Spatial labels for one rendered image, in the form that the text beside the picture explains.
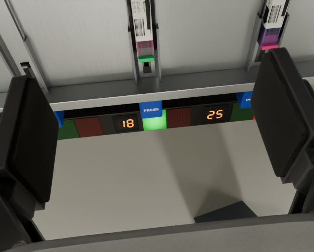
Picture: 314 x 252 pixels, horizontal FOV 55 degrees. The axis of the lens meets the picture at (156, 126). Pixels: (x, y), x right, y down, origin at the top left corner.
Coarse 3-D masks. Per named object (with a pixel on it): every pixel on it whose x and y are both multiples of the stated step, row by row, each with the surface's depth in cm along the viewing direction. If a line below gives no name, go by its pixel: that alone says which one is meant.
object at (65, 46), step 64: (0, 0) 23; (64, 0) 23; (128, 0) 24; (192, 0) 24; (256, 0) 25; (0, 64) 27; (64, 64) 28; (128, 64) 29; (192, 64) 29; (256, 64) 30
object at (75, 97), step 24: (216, 72) 30; (240, 72) 30; (312, 72) 30; (0, 96) 30; (48, 96) 29; (72, 96) 29; (96, 96) 29; (120, 96) 29; (144, 96) 29; (168, 96) 29; (192, 96) 30
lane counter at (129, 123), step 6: (132, 114) 36; (114, 120) 36; (120, 120) 36; (126, 120) 37; (132, 120) 37; (114, 126) 37; (120, 126) 37; (126, 126) 37; (132, 126) 38; (138, 126) 38
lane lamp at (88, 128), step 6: (78, 120) 36; (84, 120) 36; (90, 120) 36; (96, 120) 36; (78, 126) 37; (84, 126) 37; (90, 126) 37; (96, 126) 37; (84, 132) 38; (90, 132) 38; (96, 132) 38; (102, 132) 38
